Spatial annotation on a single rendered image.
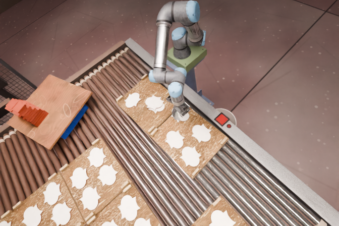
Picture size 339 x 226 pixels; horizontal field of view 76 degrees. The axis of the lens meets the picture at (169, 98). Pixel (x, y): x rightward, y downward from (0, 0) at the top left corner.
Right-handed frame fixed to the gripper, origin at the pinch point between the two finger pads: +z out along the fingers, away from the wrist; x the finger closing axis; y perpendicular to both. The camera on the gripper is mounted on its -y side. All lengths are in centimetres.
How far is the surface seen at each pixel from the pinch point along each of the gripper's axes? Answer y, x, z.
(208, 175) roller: 39.4, -16.4, 8.3
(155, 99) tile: -24.7, -3.1, 5.2
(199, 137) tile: 19.7, -2.6, 5.8
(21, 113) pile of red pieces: -72, -77, -21
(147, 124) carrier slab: -14.5, -20.7, 7.0
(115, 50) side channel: -95, 7, 6
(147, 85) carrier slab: -41.3, 1.5, 7.1
